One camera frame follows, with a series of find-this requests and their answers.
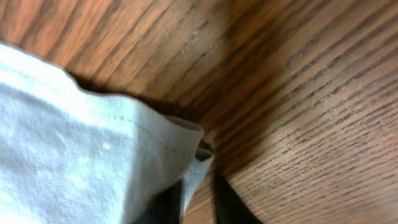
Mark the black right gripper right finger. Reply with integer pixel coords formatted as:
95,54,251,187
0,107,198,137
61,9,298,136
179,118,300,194
213,174,262,224

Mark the light blue printed t-shirt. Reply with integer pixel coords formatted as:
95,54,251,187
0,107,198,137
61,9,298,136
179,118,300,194
1,44,213,224

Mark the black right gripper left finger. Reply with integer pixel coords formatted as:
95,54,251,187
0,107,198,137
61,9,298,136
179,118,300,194
134,180,182,224

